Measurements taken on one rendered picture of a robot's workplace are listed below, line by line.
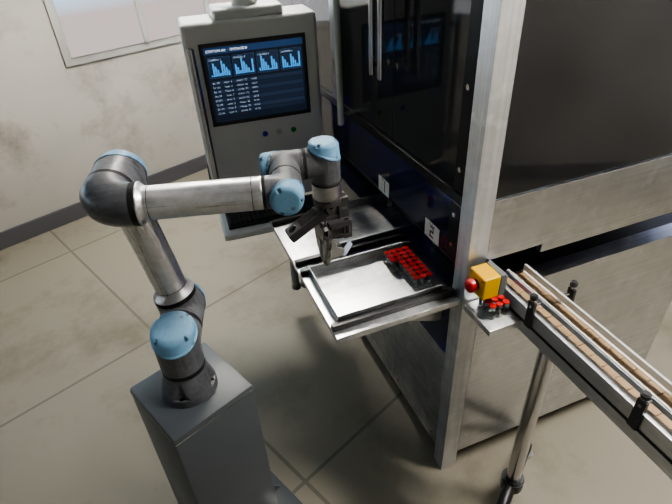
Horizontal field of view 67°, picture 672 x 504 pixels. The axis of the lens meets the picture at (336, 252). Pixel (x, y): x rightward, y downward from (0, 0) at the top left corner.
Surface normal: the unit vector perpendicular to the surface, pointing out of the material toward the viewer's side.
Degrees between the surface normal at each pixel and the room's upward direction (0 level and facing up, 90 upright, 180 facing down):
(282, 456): 0
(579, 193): 90
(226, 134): 90
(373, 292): 0
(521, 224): 90
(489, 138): 90
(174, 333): 8
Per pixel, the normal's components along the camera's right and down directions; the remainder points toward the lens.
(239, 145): 0.30, 0.54
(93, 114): 0.70, 0.38
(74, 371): -0.05, -0.82
